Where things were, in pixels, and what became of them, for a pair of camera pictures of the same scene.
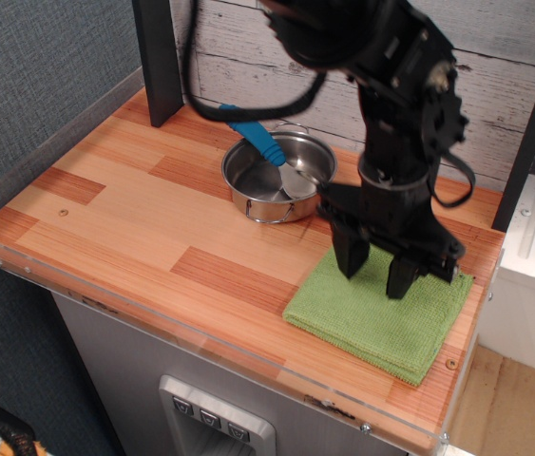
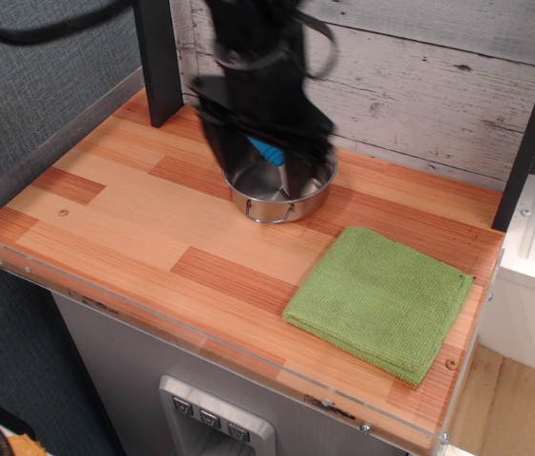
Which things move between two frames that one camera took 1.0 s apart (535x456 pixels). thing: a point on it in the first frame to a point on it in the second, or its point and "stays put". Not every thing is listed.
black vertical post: (160, 59) stays put
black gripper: (400, 221) to (271, 97)
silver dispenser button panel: (202, 424) stays put
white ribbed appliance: (528, 312) stays put
